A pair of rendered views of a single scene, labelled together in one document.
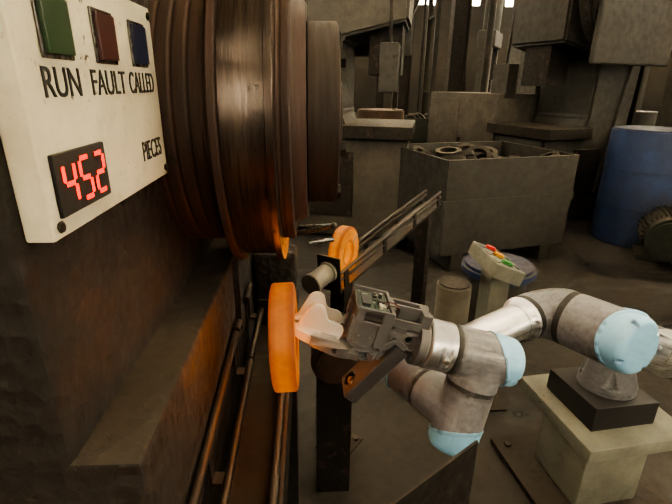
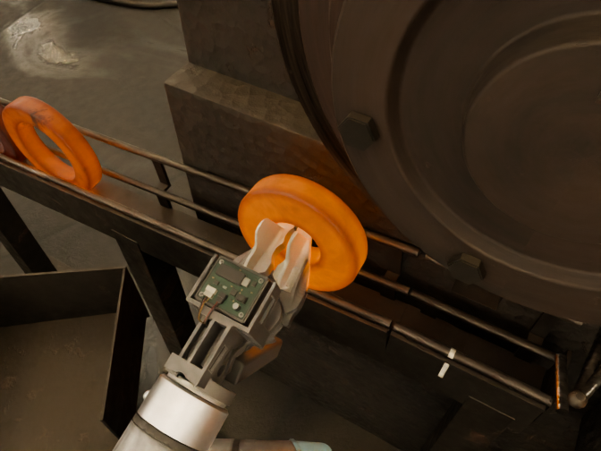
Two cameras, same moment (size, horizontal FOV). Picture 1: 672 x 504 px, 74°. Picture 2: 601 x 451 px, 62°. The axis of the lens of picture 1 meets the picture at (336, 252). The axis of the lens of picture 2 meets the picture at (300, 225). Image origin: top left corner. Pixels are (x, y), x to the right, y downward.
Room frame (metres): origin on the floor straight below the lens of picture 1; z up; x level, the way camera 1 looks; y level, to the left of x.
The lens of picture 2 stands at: (0.75, -0.22, 1.28)
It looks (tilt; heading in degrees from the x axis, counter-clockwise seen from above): 51 degrees down; 123
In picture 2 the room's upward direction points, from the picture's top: straight up
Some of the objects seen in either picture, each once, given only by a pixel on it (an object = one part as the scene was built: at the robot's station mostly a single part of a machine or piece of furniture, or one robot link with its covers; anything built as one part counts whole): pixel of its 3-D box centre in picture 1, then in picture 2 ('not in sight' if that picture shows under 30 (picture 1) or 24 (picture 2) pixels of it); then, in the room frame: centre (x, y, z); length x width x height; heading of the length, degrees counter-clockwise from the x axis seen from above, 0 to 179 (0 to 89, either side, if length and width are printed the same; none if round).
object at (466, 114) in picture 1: (473, 146); not in sight; (4.96, -1.48, 0.55); 1.10 x 0.53 x 1.10; 23
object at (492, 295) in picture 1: (487, 328); not in sight; (1.49, -0.58, 0.31); 0.24 x 0.16 x 0.62; 3
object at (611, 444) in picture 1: (599, 409); not in sight; (1.07, -0.78, 0.28); 0.32 x 0.32 x 0.04; 11
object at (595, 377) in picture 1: (609, 369); not in sight; (1.08, -0.78, 0.42); 0.15 x 0.15 x 0.10
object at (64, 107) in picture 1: (102, 99); not in sight; (0.42, 0.21, 1.15); 0.26 x 0.02 x 0.18; 3
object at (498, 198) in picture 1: (473, 197); not in sight; (3.28, -1.02, 0.39); 1.03 x 0.83 x 0.77; 108
